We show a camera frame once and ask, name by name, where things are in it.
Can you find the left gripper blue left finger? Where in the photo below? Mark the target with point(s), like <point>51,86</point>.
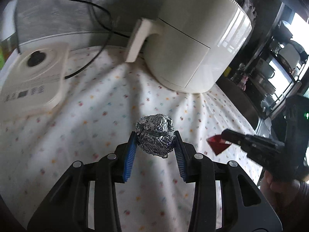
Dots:
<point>129,155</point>

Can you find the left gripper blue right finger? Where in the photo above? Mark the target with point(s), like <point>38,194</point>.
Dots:
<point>180,154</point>

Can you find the aluminium foil ball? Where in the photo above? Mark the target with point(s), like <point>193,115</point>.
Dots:
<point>155,135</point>

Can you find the red wrapper piece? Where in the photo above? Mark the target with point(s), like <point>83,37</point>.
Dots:
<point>218,144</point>

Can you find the right hand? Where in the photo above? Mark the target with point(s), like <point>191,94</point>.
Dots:
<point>282,195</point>

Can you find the dotted white tablecloth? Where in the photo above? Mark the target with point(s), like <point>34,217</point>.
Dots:
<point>100,110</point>

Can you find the stainless steel sink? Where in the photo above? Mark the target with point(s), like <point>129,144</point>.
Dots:
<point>241,101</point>

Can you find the black dish rack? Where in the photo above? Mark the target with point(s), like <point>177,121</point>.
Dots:
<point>271,58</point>

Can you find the white air fryer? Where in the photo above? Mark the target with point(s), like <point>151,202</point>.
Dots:
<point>191,43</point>

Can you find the green label bottle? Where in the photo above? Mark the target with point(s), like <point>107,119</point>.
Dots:
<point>8,45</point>

